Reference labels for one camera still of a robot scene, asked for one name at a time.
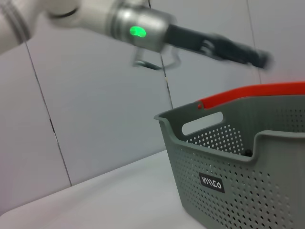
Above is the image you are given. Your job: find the red bin handle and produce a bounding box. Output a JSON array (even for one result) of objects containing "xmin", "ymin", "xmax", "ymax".
[{"xmin": 197, "ymin": 82, "xmax": 305, "ymax": 110}]

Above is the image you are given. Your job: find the grey-green perforated storage bin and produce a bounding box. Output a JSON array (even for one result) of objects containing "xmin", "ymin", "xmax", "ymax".
[{"xmin": 153, "ymin": 95, "xmax": 305, "ymax": 229}]

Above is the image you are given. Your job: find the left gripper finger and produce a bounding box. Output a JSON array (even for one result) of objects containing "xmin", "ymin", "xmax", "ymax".
[
  {"xmin": 209, "ymin": 34, "xmax": 274, "ymax": 63},
  {"xmin": 202, "ymin": 45, "xmax": 271, "ymax": 70}
]

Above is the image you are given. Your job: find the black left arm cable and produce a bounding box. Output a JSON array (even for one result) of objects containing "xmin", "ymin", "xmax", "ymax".
[{"xmin": 132, "ymin": 45, "xmax": 182, "ymax": 71}]

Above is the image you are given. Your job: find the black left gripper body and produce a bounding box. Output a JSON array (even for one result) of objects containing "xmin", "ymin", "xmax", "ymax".
[{"xmin": 166, "ymin": 23, "xmax": 216, "ymax": 57}]

